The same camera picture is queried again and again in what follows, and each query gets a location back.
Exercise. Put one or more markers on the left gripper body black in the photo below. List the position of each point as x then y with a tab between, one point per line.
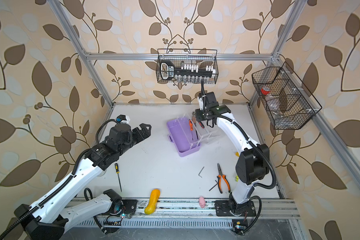
133	137

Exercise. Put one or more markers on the black wire basket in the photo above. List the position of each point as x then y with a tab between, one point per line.
203	57
294	105

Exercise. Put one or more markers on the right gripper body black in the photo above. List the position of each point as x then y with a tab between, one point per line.
201	114

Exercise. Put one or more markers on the black socket set holder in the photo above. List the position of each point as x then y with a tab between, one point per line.
192	73

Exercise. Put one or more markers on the orange handle pliers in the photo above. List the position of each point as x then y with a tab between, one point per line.
221	177

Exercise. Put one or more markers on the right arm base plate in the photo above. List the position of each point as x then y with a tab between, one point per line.
225	208

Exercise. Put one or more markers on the pink pig toy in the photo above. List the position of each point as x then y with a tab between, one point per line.
202	202

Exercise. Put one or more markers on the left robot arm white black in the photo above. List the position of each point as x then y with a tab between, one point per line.
49	217

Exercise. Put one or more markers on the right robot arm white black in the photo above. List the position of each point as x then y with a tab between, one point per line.
253	168

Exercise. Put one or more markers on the yellow banana toy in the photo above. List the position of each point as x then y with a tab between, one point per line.
237	154

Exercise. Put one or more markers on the purple clear plastic tool box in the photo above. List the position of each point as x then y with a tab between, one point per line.
180	135

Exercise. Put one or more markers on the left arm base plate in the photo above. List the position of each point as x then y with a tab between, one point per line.
127	207

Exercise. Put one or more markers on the orange handle screwdriver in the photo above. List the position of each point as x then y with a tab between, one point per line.
191	129

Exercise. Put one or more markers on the back black wire basket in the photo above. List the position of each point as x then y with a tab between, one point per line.
203	57

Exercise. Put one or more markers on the yellow black thin screwdriver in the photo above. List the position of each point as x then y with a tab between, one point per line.
118	175

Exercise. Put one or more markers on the right black wire basket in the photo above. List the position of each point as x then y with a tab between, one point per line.
294	105

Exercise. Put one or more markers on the red capped clear bottle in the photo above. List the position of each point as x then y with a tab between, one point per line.
266	93

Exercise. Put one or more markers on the yellow squash toy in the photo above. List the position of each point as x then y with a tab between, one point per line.
152	205

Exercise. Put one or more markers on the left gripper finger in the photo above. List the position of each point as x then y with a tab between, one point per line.
145	127
144	132

